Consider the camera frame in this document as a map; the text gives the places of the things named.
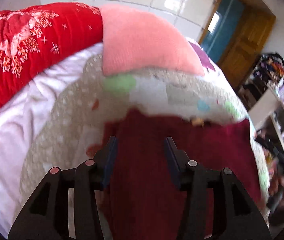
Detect dark red garment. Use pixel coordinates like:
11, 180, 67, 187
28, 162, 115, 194
85, 108, 263, 240

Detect white blanket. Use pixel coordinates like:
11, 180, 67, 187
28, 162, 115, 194
0, 43, 103, 237

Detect heart patterned bedspread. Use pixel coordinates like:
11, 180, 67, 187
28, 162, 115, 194
13, 36, 273, 225

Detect white desk cabinet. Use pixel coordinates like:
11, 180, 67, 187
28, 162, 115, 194
249, 88, 284, 151

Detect cluttered shelf rack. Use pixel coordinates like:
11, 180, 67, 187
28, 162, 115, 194
237, 53, 284, 110

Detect purple pillow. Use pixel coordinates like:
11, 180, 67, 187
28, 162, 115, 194
190, 42, 215, 71

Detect wooden door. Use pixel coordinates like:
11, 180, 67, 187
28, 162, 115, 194
218, 6, 276, 90

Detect red floral quilt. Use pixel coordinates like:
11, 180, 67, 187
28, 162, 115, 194
0, 2, 103, 108

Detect pink corduroy pillow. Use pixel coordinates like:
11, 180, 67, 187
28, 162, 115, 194
99, 4, 204, 76

